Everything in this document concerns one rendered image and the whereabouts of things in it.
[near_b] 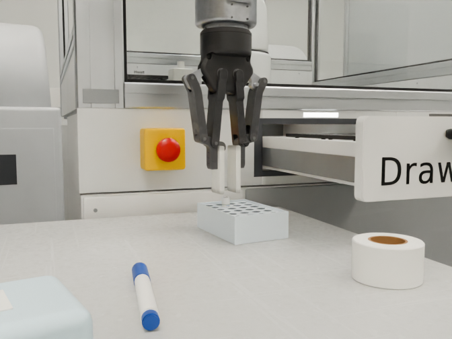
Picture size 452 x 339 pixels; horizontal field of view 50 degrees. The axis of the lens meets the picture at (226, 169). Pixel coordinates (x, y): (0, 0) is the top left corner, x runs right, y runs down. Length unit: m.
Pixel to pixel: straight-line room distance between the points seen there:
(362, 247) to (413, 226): 0.67
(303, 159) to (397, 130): 0.19
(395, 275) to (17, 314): 0.33
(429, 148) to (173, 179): 0.43
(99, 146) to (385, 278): 0.54
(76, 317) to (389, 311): 0.26
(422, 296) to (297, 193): 0.53
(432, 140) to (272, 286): 0.33
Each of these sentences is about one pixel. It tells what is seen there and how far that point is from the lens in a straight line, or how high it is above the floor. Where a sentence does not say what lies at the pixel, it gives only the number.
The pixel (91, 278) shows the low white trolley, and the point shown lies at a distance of 0.52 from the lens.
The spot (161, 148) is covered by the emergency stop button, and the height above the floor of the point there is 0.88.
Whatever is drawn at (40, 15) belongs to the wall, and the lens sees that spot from 4.12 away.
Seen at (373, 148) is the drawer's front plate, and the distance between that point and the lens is 0.64.
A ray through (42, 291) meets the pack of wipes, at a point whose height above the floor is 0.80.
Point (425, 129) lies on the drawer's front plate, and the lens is 0.69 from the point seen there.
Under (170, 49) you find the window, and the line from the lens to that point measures 0.90.
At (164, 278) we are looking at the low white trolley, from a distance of 0.51.
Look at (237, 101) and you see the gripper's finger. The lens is 0.71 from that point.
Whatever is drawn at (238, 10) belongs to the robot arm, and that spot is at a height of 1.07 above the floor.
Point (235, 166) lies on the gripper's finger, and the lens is 0.71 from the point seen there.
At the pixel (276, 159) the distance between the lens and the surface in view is 0.88.
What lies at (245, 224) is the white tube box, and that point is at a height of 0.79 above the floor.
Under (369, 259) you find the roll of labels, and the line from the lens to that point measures 0.49.
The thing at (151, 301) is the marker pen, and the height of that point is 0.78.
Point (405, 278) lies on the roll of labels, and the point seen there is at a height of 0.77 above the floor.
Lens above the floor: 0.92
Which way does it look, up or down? 5 degrees down
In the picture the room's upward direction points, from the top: straight up
